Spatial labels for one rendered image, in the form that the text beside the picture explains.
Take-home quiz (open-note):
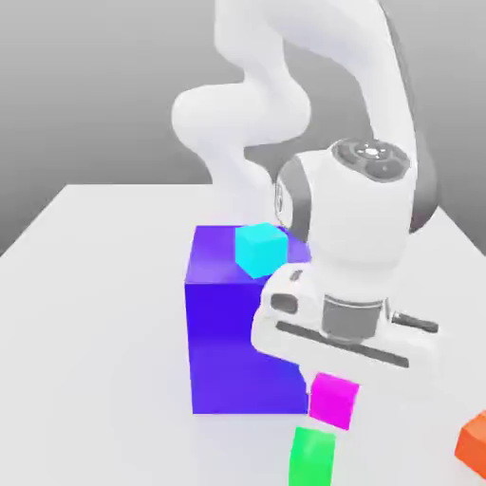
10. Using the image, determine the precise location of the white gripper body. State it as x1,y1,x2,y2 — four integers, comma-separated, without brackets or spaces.
249,313,444,386

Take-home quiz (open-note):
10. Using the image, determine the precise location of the small magenta cube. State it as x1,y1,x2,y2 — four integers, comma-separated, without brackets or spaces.
308,371,361,431

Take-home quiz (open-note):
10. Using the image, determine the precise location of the small green cube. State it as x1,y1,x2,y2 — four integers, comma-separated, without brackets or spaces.
287,425,338,486

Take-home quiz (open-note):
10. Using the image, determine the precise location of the small cyan cube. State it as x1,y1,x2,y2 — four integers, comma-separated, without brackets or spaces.
234,222,289,280

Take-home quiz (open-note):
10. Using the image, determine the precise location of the small orange cube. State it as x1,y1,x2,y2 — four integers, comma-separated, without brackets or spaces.
454,408,486,480

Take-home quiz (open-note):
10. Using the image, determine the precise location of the large blue box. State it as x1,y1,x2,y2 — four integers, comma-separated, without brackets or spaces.
183,224,313,416

